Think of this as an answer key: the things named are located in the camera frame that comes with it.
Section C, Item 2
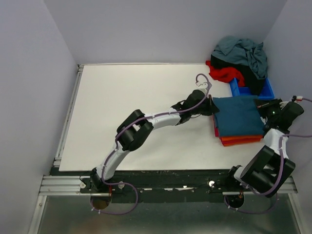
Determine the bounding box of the blue plastic bin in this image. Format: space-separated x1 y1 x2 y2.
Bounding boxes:
228 77 275 100

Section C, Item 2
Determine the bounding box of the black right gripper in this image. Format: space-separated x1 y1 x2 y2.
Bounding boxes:
253 98 284 122

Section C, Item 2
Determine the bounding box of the black t-shirt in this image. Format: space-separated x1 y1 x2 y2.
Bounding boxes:
210 55 265 95

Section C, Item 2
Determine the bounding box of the grey-teal crumpled t-shirt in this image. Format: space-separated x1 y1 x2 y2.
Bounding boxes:
212 36 268 79

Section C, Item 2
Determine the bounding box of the teal blue t-shirt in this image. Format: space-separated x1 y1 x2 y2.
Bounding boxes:
213 96 264 137

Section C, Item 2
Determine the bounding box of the aluminium frame extrusion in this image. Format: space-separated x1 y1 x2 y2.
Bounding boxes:
39 176 298 196

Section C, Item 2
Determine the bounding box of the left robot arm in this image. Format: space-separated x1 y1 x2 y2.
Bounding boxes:
90 89 219 193

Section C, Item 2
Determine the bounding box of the magenta folded t-shirt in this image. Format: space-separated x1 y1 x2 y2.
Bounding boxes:
212 114 263 142

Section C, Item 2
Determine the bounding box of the red t-shirt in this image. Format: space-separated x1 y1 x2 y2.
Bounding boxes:
205 60 245 87

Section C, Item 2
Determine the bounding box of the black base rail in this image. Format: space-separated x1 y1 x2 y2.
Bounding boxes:
80 169 247 203

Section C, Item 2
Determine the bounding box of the orange folded t-shirt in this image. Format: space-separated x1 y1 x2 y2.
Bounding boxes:
219 135 263 146

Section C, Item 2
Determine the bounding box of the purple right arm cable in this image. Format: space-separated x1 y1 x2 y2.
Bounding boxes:
223 97 312 215

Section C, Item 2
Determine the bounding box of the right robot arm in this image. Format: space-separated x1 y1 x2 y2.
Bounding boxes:
224 96 304 197

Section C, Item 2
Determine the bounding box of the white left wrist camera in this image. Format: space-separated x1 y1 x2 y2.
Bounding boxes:
196 81 212 90

